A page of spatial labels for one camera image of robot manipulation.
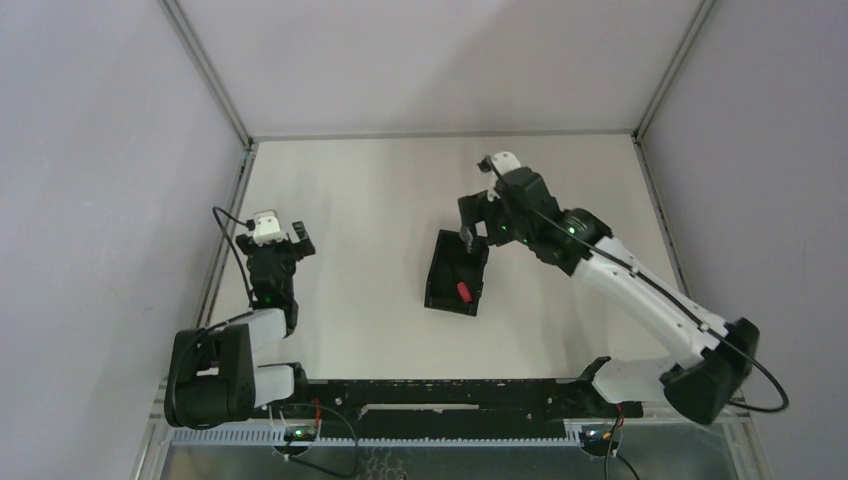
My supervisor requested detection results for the red handled screwdriver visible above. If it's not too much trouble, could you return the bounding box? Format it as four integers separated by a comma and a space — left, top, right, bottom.
448, 263, 474, 304

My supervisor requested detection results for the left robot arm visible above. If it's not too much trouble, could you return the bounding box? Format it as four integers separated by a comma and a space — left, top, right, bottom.
164, 214, 316, 430

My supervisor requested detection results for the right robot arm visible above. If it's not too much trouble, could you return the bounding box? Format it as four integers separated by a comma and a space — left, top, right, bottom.
458, 167, 760, 425

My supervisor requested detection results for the black plastic bin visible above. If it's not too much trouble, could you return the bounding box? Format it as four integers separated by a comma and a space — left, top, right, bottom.
424, 229, 489, 317

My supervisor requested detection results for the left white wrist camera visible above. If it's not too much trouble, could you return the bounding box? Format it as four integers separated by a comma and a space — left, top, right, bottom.
252, 210, 288, 246

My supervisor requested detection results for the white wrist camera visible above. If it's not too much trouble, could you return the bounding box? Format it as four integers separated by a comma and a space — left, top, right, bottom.
487, 151, 522, 202
252, 210, 288, 246

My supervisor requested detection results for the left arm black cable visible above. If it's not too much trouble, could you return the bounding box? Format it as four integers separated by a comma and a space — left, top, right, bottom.
211, 206, 258, 309

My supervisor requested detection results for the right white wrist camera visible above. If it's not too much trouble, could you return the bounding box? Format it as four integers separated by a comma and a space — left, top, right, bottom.
487, 151, 522, 202

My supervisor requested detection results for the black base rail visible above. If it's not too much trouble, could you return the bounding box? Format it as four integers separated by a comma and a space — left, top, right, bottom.
289, 378, 644, 441

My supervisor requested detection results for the aluminium frame rail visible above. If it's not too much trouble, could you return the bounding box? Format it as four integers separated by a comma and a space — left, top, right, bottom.
658, 377, 742, 426

